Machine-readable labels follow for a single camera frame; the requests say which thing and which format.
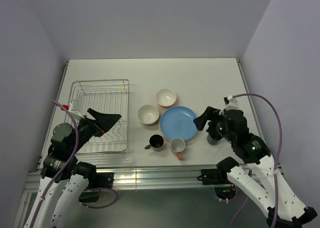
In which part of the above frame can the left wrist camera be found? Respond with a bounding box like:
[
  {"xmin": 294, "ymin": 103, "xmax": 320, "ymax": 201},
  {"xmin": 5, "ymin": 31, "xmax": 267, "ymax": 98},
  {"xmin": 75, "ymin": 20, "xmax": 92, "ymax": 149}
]
[{"xmin": 62, "ymin": 100, "xmax": 84, "ymax": 120}]

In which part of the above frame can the beige bowl white inside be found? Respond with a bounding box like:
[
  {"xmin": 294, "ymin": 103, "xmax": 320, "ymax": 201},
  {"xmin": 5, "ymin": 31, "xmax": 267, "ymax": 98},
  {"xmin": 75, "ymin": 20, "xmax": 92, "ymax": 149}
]
[{"xmin": 137, "ymin": 104, "xmax": 160, "ymax": 126}]

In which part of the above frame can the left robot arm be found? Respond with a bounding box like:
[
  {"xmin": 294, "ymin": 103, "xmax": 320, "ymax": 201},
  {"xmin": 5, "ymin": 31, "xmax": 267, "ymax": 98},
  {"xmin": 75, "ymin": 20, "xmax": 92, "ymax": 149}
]
[{"xmin": 25, "ymin": 108, "xmax": 121, "ymax": 227}]

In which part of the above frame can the orange bowl white inside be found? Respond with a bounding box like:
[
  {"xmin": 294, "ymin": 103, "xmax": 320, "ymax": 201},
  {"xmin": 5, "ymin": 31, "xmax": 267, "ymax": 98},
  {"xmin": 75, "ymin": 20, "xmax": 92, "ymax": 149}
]
[{"xmin": 155, "ymin": 89, "xmax": 177, "ymax": 108}]

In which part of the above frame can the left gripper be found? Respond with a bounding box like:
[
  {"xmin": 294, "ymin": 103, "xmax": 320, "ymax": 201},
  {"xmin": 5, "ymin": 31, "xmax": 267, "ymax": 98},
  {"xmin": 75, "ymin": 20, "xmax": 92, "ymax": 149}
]
[{"xmin": 68, "ymin": 107, "xmax": 121, "ymax": 154}]

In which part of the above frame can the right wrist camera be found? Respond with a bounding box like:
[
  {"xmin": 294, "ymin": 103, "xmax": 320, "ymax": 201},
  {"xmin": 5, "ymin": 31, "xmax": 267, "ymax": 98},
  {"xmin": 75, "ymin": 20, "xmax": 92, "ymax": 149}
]
[{"xmin": 223, "ymin": 95, "xmax": 239, "ymax": 111}]

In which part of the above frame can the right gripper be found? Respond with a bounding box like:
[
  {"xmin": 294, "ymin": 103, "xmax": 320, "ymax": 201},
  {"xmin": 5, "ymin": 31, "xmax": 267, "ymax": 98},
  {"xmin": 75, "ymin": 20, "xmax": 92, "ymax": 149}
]
[{"xmin": 192, "ymin": 105, "xmax": 235, "ymax": 142}]

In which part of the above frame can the blue plate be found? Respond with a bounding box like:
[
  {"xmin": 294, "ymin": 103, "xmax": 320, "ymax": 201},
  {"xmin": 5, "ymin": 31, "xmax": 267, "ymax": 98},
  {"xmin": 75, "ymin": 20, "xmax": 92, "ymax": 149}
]
[{"xmin": 159, "ymin": 106, "xmax": 198, "ymax": 141}]

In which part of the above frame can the wire dish rack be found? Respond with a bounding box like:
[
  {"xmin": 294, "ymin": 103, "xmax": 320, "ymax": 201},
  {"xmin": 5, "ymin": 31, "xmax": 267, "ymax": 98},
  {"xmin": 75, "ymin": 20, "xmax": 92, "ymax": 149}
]
[{"xmin": 68, "ymin": 79, "xmax": 130, "ymax": 155}]

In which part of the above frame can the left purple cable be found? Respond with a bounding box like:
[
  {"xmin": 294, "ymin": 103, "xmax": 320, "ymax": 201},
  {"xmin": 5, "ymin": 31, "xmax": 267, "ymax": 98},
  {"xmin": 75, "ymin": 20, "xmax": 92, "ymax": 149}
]
[{"xmin": 29, "ymin": 100, "xmax": 119, "ymax": 228}]

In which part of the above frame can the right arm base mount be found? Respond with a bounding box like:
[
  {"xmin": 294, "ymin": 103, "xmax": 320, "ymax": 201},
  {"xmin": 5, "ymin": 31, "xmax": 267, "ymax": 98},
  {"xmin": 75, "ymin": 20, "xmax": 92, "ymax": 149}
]
[{"xmin": 197, "ymin": 168, "xmax": 237, "ymax": 202}]

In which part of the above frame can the aluminium frame rail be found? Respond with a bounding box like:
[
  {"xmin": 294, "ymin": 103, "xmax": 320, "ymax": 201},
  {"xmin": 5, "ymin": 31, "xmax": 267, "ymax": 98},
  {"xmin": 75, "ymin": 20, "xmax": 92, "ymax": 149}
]
[{"xmin": 14, "ymin": 162, "xmax": 288, "ymax": 193}]

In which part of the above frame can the brown mug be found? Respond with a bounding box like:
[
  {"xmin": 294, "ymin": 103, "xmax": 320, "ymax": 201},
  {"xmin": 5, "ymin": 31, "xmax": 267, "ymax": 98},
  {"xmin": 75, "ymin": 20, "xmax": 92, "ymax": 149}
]
[{"xmin": 144, "ymin": 134, "xmax": 164, "ymax": 152}]

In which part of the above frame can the dark blue mug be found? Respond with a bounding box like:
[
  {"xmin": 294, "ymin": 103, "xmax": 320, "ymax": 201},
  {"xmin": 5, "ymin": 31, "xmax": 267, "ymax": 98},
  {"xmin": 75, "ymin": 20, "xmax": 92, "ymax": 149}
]
[{"xmin": 206, "ymin": 135, "xmax": 222, "ymax": 145}]

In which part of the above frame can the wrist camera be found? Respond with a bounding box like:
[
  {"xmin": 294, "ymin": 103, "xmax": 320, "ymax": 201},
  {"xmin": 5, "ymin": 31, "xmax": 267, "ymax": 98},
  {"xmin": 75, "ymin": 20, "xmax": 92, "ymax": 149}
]
[
  {"xmin": 223, "ymin": 95, "xmax": 239, "ymax": 111},
  {"xmin": 62, "ymin": 100, "xmax": 84, "ymax": 120}
]

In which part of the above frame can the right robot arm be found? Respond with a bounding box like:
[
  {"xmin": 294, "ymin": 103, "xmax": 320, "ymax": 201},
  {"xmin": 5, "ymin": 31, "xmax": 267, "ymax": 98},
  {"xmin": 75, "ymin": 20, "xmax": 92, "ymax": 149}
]
[{"xmin": 193, "ymin": 107, "xmax": 318, "ymax": 227}]

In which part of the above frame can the pink mug white inside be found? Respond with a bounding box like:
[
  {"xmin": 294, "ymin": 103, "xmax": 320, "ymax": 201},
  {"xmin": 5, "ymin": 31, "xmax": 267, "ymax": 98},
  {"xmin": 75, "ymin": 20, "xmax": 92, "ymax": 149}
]
[{"xmin": 170, "ymin": 138, "xmax": 186, "ymax": 161}]

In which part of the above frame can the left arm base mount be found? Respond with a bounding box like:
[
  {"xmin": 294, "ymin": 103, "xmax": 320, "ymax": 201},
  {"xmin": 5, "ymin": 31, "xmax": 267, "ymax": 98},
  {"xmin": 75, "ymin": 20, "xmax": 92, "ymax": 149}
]
[{"xmin": 78, "ymin": 172, "xmax": 114, "ymax": 203}]

